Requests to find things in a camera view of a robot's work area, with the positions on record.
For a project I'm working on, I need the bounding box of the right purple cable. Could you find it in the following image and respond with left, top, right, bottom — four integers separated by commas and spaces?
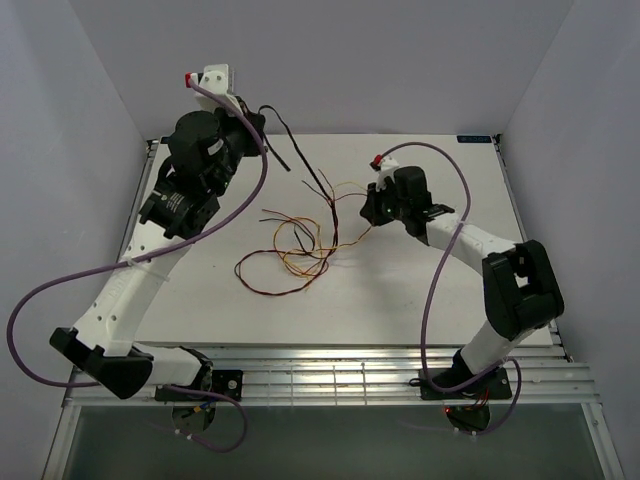
382, 142, 524, 436

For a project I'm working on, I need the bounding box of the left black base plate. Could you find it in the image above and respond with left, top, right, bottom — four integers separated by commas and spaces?
154, 369, 244, 402

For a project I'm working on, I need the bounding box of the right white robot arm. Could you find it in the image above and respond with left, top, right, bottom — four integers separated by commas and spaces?
360, 158, 565, 397

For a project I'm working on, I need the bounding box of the black wire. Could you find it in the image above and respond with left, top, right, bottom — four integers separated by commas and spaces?
257, 104, 341, 251

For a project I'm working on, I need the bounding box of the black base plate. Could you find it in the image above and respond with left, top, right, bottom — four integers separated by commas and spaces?
410, 367, 512, 401
154, 369, 244, 402

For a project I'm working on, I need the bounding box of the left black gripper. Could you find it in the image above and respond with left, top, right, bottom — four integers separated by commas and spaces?
207, 97, 267, 197

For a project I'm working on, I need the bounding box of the aluminium rail frame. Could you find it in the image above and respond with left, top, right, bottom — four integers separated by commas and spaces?
63, 137, 624, 480

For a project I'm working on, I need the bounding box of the yellow wire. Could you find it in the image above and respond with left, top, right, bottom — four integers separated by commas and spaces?
272, 182, 374, 279

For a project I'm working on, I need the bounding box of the right blue label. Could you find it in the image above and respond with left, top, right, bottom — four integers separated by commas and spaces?
456, 135, 493, 144

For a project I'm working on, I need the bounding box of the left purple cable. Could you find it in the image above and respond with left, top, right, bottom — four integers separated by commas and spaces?
5, 82, 271, 454

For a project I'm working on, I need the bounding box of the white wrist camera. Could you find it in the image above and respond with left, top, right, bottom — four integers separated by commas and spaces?
370, 155, 400, 191
185, 64, 240, 109

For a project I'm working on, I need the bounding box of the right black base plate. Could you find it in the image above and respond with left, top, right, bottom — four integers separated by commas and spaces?
410, 367, 512, 401

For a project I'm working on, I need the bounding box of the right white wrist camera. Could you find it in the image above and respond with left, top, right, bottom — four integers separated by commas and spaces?
370, 155, 400, 191

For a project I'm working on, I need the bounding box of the dark red twisted wire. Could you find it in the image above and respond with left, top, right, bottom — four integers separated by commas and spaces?
234, 189, 341, 297

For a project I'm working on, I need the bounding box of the purple cable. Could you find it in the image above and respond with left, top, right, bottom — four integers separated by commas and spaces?
5, 82, 271, 454
382, 142, 524, 436

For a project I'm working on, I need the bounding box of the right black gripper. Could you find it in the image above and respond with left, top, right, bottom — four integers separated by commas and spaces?
361, 179, 409, 227

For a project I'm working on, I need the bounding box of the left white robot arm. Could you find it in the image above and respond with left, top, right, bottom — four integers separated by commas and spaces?
50, 108, 265, 400

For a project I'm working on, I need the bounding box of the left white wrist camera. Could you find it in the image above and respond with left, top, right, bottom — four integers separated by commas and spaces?
185, 64, 240, 109

